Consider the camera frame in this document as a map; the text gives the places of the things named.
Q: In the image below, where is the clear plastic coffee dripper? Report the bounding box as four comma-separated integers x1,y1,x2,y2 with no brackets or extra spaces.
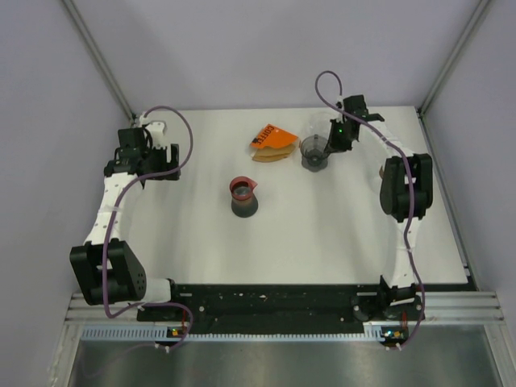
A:
300,135,330,173

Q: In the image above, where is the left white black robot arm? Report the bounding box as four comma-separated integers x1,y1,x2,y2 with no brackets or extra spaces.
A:
69,121,183,320

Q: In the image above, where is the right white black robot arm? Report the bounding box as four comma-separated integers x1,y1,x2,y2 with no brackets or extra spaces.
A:
325,95,433,321

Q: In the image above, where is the orange coffee filter package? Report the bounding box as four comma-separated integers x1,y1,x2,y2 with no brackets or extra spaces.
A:
250,124,298,149

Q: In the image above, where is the brown paper filter stack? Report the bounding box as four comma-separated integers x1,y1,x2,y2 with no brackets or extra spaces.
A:
252,140,299,163

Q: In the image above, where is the clear glass cup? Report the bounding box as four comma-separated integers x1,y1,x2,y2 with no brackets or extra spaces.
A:
308,112,335,137

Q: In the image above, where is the clear glass with brown band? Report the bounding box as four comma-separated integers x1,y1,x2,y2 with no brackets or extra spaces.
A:
372,165,384,181

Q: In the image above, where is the glass carafe with red rim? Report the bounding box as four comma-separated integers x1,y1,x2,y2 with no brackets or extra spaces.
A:
229,176,259,218

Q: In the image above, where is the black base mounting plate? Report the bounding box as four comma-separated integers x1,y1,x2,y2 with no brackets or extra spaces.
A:
136,281,428,336

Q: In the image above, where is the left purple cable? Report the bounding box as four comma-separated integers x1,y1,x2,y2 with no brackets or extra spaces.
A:
102,104,195,356

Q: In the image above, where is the purple cable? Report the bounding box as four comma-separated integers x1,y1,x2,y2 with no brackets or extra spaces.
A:
102,104,195,356
314,70,427,351

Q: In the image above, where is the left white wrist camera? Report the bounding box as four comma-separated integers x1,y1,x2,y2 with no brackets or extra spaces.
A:
138,115,167,148

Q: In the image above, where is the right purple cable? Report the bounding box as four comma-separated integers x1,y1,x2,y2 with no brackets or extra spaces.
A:
314,70,427,351

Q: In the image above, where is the grey slotted cable duct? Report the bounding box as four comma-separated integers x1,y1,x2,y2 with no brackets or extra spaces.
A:
81,326,169,341

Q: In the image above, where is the aluminium frame rail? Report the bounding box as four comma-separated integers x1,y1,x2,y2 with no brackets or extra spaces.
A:
64,291,505,325

